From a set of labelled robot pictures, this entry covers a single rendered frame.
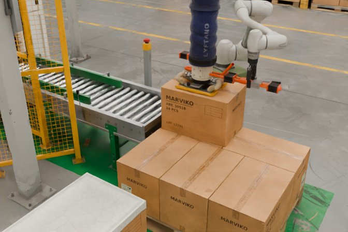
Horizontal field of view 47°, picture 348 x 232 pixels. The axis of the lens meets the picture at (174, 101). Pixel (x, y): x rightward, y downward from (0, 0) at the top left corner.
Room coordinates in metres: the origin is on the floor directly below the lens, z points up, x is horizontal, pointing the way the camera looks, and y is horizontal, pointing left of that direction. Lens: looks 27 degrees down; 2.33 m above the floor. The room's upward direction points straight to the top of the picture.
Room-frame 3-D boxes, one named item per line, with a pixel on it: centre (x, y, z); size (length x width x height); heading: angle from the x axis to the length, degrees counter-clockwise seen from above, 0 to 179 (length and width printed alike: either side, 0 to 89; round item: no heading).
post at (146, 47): (3.96, 0.28, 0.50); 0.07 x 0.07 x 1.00; 57
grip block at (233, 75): (2.88, -0.44, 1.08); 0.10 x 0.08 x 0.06; 149
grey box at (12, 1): (2.87, 1.19, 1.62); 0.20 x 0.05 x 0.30; 57
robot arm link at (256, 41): (2.80, -0.60, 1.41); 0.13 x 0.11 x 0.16; 93
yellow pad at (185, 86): (2.93, -0.18, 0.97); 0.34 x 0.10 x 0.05; 59
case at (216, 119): (3.02, -0.25, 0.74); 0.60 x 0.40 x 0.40; 60
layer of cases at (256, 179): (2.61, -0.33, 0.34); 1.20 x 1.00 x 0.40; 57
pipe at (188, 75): (3.01, -0.23, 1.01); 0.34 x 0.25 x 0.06; 59
